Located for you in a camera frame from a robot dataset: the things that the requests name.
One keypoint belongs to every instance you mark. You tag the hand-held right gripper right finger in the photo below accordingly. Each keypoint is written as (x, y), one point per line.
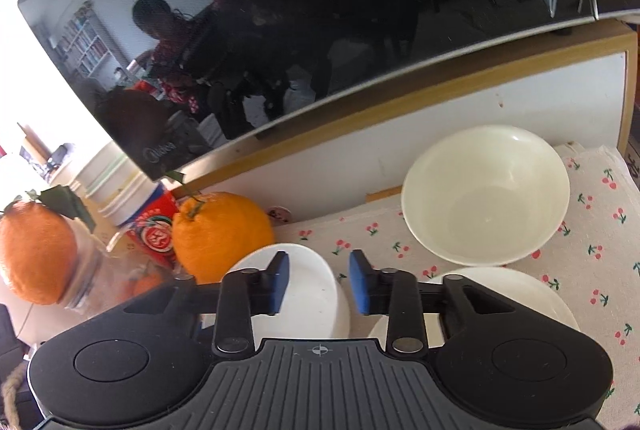
(361, 285)

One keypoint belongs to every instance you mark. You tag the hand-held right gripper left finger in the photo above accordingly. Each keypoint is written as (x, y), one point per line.
(277, 285)

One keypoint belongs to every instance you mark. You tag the white ceramic bowl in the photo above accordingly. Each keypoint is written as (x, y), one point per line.
(312, 290)

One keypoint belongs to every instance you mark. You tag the cream bowl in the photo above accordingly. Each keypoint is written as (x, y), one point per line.
(530, 295)
(485, 200)

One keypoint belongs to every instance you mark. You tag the large orange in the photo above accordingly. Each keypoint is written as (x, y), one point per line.
(220, 235)

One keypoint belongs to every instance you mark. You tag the glass jar of small oranges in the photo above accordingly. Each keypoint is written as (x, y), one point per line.
(110, 270)

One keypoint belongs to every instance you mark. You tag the white wood-trimmed cabinet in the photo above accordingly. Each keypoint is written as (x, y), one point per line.
(425, 119)

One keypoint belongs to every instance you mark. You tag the stack of white paper cups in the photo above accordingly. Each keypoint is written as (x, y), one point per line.
(120, 190)

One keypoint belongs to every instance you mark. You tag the leafy orange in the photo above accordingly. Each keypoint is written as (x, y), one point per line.
(35, 255)

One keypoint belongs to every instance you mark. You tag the cherry print tablecloth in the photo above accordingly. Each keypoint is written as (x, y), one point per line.
(605, 260)

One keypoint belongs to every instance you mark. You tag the black microwave oven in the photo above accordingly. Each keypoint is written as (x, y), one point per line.
(325, 9)

